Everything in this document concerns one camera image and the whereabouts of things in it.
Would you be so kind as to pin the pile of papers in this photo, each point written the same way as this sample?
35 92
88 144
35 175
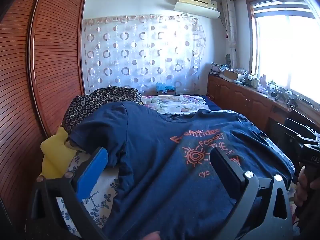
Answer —
216 68

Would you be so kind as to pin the person's left hand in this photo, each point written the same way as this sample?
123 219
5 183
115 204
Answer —
150 236

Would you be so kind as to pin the white air deflector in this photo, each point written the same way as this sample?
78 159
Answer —
197 11

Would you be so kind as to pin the pink floral bedsheet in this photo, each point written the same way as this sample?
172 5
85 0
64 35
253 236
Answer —
172 105

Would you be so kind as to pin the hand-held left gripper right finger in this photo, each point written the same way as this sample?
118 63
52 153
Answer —
225 165

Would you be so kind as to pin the yellow cloth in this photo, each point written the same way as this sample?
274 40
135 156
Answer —
53 152

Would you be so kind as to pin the cardboard box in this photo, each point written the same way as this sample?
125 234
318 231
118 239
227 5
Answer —
231 74

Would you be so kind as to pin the sheer circle-patterned curtain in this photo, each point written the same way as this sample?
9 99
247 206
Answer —
140 55

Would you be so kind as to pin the blue floral white blanket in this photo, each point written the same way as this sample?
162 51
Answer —
100 192

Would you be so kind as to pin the black device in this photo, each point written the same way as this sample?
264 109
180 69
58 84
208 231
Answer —
291 100
280 92

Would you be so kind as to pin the wooden cabinet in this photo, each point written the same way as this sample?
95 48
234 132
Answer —
240 97

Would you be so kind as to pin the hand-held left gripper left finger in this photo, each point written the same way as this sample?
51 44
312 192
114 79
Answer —
92 170

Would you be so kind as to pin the white patterned window curtain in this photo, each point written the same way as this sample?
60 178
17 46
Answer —
230 30

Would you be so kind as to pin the navy blue printed t-shirt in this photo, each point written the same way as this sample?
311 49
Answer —
155 155

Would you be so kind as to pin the black circle-patterned cloth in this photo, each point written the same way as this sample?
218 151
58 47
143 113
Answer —
100 102

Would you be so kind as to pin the person's right hand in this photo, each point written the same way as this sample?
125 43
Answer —
302 185

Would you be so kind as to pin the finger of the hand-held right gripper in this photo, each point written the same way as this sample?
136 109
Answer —
300 127

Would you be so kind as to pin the teal cloth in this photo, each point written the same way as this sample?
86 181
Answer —
162 87

